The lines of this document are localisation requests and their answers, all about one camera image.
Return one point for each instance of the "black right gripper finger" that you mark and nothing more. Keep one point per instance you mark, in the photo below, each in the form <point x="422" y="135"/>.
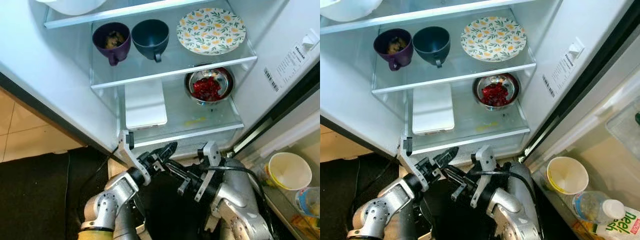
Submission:
<point x="453" y="172"/>
<point x="176" y="167"/>

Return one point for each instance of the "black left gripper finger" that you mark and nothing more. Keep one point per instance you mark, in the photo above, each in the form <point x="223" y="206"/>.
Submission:
<point x="451" y="159"/>
<point x="446" y="154"/>
<point x="166" y="148"/>
<point x="171" y="154"/>

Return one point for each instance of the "clear storage container white lid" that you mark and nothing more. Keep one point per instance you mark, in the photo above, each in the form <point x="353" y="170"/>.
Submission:
<point x="432" y="110"/>
<point x="145" y="105"/>

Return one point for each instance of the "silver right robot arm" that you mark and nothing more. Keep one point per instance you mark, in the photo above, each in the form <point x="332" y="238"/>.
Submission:
<point x="240" y="200"/>
<point x="517" y="205"/>

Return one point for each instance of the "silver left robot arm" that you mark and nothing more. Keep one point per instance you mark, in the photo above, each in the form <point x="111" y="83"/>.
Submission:
<point x="382" y="215"/>
<point x="107" y="207"/>

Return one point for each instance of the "glass fridge shelf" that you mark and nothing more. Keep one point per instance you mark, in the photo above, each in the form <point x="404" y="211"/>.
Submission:
<point x="487" y="127"/>
<point x="425" y="12"/>
<point x="170" y="67"/>
<point x="450" y="75"/>
<point x="200" y="120"/>
<point x="100" y="12"/>

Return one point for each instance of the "fridge cabinet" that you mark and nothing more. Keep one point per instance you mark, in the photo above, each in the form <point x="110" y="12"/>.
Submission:
<point x="50" y="60"/>
<point x="350" y="75"/>

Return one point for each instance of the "white fridge label sticker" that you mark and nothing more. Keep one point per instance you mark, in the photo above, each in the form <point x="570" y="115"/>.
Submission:
<point x="290" y="62"/>
<point x="560" y="72"/>

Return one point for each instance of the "red food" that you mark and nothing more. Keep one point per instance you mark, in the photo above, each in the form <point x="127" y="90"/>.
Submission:
<point x="207" y="90"/>
<point x="495" y="95"/>

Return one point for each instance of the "steel bowl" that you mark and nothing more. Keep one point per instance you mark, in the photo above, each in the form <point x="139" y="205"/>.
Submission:
<point x="227" y="85"/>
<point x="515" y="91"/>

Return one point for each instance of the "yellow rimmed paper cup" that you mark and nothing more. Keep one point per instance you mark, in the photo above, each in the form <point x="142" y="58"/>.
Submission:
<point x="567" y="175"/>
<point x="290" y="170"/>

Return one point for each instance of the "purple cup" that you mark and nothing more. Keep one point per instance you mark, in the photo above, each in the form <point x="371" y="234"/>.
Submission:
<point x="122" y="50"/>
<point x="405" y="56"/>

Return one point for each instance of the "dark teal cup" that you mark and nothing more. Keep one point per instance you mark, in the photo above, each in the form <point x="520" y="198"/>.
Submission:
<point x="150" y="37"/>
<point x="431" y="45"/>

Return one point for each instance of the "plastic bottle blue label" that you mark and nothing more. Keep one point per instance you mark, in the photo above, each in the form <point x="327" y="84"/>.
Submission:
<point x="595" y="207"/>
<point x="307" y="202"/>

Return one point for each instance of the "brown food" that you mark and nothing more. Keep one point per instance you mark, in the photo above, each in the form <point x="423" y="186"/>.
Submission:
<point x="115" y="40"/>
<point x="396" y="46"/>

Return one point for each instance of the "yellow packet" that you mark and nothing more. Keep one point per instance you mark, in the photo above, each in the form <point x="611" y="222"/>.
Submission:
<point x="306" y="227"/>
<point x="585" y="230"/>

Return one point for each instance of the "floral print plate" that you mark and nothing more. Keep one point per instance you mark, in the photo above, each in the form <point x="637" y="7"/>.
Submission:
<point x="210" y="31"/>
<point x="492" y="39"/>

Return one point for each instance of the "green white drink carton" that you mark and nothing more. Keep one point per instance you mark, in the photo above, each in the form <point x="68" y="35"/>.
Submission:
<point x="622" y="227"/>

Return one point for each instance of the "white bowl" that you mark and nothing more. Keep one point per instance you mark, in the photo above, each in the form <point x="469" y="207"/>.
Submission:
<point x="70" y="6"/>
<point x="350" y="9"/>

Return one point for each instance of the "light grey right wrist camera mount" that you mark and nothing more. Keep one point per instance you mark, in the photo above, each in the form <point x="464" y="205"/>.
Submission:
<point x="486" y="159"/>
<point x="210" y="155"/>

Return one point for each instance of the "white fridge wall bracket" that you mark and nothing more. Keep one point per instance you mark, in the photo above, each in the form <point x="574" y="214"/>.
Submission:
<point x="575" y="48"/>
<point x="310" y="41"/>

